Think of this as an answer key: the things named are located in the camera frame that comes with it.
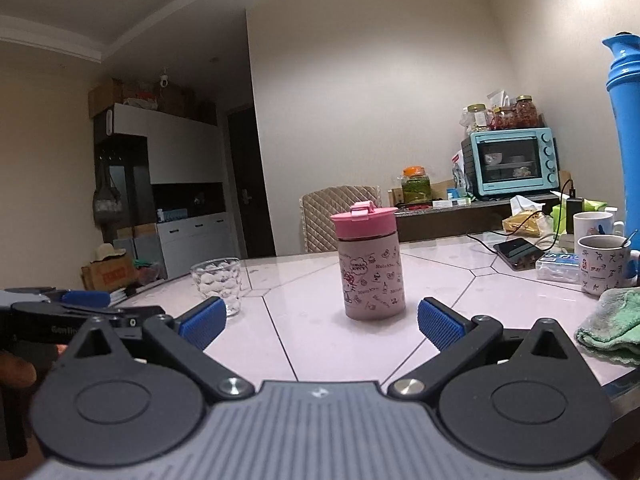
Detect yellow plastic bag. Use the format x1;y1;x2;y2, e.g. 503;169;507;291
501;211;553;239

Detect blue labelled plastic box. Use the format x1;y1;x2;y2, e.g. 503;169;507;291
535;252;583;283

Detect white mug black figures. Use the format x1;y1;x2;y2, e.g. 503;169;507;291
577;235;640;295

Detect jars on oven top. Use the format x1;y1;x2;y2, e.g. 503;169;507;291
515;95;542;128

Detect hanging mesh bag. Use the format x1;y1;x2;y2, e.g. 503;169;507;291
92;159;126;226

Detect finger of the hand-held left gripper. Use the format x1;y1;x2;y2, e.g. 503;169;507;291
54;289;112;311
92;305;167;341

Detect white printed package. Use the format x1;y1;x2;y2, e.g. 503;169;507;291
451;150;468;196

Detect brown cardboard box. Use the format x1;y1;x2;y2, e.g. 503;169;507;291
159;82;197;117
88;78;125;120

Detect clear glass bowl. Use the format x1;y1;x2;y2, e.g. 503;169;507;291
190;258;244;318

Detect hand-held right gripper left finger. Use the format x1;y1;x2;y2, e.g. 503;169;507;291
59;296;255;403

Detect dark wooden sideboard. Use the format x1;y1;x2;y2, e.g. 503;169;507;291
389;189;563;243

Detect green box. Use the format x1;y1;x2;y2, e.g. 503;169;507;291
551;200;609;234

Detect dark door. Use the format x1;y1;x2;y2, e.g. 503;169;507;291
227;104;277;259

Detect plain white mug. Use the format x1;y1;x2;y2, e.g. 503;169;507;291
572;211;626;256

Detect small jar red contents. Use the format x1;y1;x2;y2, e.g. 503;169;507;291
492;106;517;131

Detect quilted chair back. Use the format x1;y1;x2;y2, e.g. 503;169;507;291
298;185;383;255

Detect straw hat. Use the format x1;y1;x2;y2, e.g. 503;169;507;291
94;243;127;262

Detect cardboard box red print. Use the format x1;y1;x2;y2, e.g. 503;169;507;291
81;255;139;292

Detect teal toaster oven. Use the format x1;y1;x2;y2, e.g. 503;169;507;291
461;127;560;200

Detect pink bottle cap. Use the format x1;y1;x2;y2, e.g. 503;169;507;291
330;201;399;242

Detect white tissue paper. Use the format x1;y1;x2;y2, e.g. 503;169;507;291
509;195;546;217

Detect black power bank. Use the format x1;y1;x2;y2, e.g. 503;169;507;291
566;198;586;234

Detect white black tall cabinet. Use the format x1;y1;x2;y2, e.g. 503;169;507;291
92;102;232;281

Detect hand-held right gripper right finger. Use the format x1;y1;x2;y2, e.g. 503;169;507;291
389;297;583;403

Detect glass jar pale contents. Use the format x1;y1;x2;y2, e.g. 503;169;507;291
467;104;490;133

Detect green towel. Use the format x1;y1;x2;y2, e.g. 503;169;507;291
575;287;640;366

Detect green pickle jar orange lid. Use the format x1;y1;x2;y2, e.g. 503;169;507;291
401;166;432;206

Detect blue thermos jug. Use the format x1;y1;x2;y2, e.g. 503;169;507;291
601;34;640;263

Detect person's left hand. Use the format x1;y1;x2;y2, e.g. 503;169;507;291
0;352;39;387

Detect pink printed bottle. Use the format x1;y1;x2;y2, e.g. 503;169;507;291
336;234;405;322

